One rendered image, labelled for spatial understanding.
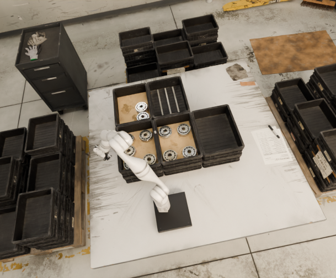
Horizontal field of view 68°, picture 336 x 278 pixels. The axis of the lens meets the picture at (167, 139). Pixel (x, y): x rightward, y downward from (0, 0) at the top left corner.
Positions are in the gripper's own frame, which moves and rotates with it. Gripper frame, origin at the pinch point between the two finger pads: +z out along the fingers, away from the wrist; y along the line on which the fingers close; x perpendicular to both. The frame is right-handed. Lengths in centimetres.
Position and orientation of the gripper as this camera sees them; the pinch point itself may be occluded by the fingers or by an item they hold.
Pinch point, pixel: (101, 156)
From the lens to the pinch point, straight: 188.3
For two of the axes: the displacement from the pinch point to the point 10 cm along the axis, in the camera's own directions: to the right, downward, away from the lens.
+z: -3.7, 4.9, 7.9
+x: -4.7, 6.3, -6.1
